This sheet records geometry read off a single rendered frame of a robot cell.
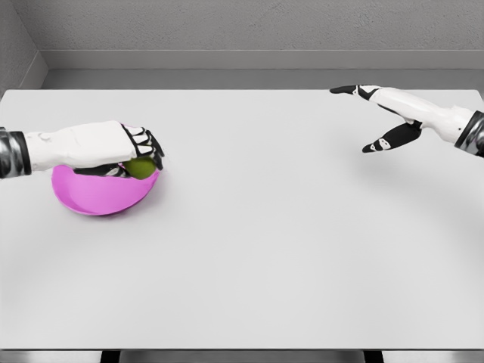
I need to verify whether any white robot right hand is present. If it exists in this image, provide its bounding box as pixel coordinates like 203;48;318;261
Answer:
329;84;442;154

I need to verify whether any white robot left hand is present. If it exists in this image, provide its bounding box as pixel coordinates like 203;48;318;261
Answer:
66;120;166;178

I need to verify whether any green apple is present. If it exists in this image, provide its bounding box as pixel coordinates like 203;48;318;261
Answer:
124;157;157;181

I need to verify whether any pink plate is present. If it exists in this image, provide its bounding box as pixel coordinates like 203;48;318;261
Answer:
51;123;165;217

